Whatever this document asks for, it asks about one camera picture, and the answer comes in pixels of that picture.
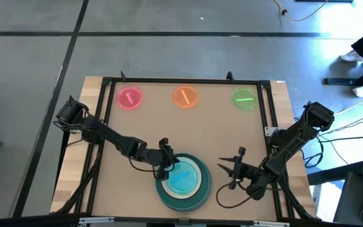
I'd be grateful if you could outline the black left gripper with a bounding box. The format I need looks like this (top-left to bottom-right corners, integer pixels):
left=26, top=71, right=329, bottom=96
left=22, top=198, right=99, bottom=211
left=135, top=137, right=180, bottom=180

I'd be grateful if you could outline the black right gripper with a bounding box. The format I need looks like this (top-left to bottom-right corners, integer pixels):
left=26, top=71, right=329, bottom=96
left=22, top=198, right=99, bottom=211
left=216, top=146, right=260, bottom=190

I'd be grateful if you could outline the small blue translucent plate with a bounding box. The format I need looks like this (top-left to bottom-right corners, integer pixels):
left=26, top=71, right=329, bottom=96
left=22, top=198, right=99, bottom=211
left=164, top=159, right=199, bottom=195

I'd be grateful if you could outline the white plastic plate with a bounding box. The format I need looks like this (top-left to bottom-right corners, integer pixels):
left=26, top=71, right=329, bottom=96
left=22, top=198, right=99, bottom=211
left=161, top=156, right=203, bottom=199

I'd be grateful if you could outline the small orange translucent plate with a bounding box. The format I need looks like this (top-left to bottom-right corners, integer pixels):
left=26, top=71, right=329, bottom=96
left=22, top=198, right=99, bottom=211
left=171, top=84, right=200, bottom=109

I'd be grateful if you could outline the small green translucent plate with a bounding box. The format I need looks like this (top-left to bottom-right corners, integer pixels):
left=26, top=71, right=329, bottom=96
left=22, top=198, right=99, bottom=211
left=231, top=87, right=259, bottom=112

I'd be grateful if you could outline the small red translucent plate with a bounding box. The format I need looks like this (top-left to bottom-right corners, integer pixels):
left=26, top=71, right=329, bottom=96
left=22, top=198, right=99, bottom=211
left=115, top=85, right=144, bottom=110

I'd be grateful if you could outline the large teal plastic plate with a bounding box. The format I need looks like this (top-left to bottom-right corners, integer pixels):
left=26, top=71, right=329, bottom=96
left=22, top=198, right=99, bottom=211
left=154, top=153, right=212, bottom=211

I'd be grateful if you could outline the brown table mat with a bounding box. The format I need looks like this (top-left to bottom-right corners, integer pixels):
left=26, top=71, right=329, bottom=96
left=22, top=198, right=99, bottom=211
left=91, top=82, right=279, bottom=221

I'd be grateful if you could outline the grey side table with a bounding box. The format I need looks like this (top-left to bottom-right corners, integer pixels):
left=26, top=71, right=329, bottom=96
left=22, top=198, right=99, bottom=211
left=333, top=172, right=363, bottom=225

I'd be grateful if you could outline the black stand foot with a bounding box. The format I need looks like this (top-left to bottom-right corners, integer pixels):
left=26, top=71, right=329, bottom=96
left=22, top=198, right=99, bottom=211
left=323, top=62, right=363, bottom=87

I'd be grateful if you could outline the black crossbeam with silver brackets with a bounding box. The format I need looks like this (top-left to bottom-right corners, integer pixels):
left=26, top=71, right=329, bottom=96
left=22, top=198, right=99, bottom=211
left=0, top=213, right=363, bottom=227

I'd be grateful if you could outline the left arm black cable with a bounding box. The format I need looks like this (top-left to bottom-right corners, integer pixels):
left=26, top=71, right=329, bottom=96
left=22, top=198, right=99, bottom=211
left=127, top=153, right=161, bottom=173

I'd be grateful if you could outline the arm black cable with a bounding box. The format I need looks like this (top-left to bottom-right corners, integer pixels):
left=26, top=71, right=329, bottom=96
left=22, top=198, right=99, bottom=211
left=215, top=182, right=264, bottom=209
left=127, top=153, right=161, bottom=173

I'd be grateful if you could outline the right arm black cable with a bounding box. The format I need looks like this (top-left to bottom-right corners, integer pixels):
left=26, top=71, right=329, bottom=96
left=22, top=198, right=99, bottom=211
left=215, top=182, right=264, bottom=209

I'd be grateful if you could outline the silver mounting bracket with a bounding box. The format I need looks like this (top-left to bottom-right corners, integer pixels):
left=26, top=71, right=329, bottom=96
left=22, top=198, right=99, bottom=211
left=264, top=126, right=279, bottom=137

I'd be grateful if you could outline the black aluminium table frame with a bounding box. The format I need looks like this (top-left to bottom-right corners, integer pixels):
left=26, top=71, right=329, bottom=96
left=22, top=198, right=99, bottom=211
left=52, top=71, right=320, bottom=221

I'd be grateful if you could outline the black looping floor cable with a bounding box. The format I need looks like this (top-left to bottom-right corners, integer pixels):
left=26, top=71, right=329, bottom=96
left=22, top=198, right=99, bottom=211
left=303, top=127, right=325, bottom=168

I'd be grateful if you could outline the long black floor cable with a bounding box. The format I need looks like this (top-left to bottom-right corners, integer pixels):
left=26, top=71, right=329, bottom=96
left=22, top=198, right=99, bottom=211
left=318, top=135, right=363, bottom=144

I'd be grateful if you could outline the white floor cable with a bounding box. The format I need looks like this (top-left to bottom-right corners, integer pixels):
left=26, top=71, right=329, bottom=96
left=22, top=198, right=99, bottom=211
left=326, top=91, right=363, bottom=135

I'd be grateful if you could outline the yellow floor cable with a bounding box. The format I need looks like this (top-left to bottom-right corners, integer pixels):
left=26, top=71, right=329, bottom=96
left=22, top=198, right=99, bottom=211
left=273, top=0, right=330, bottom=23

